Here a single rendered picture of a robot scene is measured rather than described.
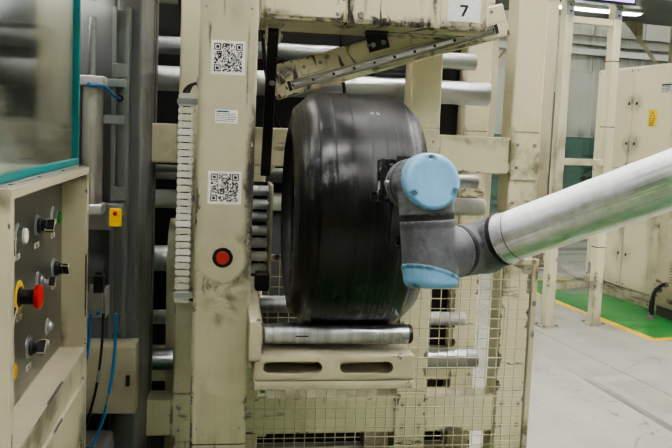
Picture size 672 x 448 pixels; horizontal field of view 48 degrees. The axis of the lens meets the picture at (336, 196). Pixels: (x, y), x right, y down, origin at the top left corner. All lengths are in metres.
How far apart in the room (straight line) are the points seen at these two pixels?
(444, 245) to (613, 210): 0.26
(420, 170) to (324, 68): 0.98
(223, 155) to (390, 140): 0.38
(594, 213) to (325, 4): 1.05
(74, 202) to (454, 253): 0.78
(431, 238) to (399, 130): 0.48
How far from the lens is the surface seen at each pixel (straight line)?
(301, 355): 1.69
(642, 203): 1.17
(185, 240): 1.74
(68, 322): 1.64
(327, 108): 1.66
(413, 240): 1.20
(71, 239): 1.60
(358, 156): 1.57
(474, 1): 2.09
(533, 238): 1.25
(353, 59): 2.14
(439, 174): 1.19
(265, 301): 1.97
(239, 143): 1.71
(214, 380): 1.80
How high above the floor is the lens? 1.36
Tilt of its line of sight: 5 degrees down
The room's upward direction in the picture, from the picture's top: 2 degrees clockwise
